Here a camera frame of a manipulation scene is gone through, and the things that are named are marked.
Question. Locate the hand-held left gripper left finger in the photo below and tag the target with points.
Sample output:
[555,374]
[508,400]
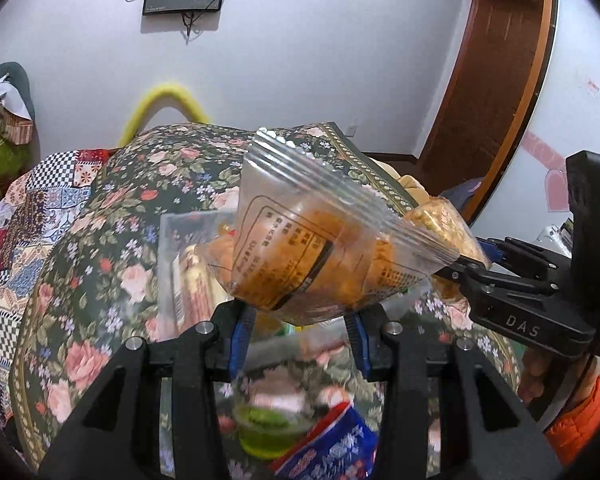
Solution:
[240,332]

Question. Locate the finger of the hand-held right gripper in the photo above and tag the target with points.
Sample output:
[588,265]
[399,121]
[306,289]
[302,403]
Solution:
[525,257]
[472,276]

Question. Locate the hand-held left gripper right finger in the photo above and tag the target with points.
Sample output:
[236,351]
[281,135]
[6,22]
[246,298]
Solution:
[358,342]

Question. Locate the clear cracker pack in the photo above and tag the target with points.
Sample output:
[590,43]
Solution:
[445,220]

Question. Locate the pink snack bar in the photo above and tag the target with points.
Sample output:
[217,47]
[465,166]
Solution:
[187,295]

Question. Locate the beige snack bar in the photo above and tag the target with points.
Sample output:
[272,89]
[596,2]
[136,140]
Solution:
[207,275]

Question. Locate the clear bag of orange snacks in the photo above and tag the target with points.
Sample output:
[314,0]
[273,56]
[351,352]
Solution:
[300,240]

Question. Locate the clear plastic container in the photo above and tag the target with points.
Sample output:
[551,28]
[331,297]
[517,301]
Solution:
[180,230]

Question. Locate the person's right hand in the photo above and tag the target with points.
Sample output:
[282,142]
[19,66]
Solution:
[534,375]

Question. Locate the grey-blue cloth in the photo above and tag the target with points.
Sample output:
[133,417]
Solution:
[460,195]

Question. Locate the green jelly cup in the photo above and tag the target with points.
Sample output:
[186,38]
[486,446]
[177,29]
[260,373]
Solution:
[265,435]

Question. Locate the red snack packet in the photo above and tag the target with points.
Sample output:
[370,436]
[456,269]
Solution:
[330,452]

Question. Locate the beige duvet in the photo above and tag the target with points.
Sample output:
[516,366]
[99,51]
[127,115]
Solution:
[405,180]

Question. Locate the floral blanket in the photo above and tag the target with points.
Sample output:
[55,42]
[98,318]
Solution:
[105,240]

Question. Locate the wooden wardrobe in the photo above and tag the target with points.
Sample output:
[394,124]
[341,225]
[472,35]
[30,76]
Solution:
[500,60]

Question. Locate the patchwork quilt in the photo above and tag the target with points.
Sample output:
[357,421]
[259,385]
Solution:
[30,200]

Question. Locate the yellow foam tube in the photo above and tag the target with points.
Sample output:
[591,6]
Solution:
[165,92]

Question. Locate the green fuzzy cloth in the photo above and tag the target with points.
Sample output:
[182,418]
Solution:
[0,170]

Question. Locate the orange patterned cloth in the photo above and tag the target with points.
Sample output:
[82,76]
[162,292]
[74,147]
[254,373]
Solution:
[7,130]

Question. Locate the white crumpled cloth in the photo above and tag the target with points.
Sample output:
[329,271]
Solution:
[0,95]

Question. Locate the grey round cushion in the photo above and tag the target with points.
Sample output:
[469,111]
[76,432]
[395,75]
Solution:
[17,77]

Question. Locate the wall socket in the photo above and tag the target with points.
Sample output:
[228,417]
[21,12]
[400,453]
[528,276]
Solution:
[352,129]

